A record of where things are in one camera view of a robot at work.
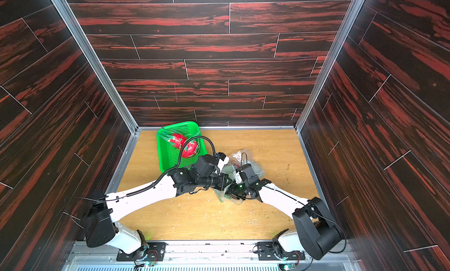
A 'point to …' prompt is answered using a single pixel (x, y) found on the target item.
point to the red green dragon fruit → (174, 137)
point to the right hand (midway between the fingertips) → (226, 190)
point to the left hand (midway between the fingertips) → (233, 182)
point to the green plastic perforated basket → (168, 155)
